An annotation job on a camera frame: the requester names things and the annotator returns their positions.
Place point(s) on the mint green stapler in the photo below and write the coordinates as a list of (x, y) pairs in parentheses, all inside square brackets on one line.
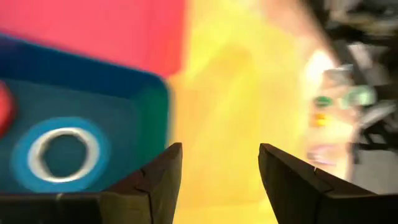
[(360, 96)]

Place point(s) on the lavender staple remover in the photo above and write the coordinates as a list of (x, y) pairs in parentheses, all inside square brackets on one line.
[(320, 154)]

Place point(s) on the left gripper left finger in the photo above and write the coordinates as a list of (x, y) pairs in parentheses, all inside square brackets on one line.
[(140, 202)]

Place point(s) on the green staple remover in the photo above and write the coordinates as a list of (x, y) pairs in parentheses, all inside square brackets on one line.
[(323, 101)]

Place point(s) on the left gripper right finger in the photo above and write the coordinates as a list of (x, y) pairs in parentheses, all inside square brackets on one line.
[(295, 199)]

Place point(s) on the blue plastic tray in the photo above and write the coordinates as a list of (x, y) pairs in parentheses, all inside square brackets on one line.
[(124, 124)]

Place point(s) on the red tape roll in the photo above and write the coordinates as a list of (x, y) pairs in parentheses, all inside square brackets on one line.
[(4, 109)]

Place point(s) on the pink plastic tray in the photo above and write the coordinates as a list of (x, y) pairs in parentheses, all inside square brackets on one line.
[(93, 31)]

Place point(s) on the blue tape roll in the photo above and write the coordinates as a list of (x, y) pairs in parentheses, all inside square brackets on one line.
[(20, 158)]

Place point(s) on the yellow plastic tray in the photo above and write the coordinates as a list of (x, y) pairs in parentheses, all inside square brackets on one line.
[(224, 109)]

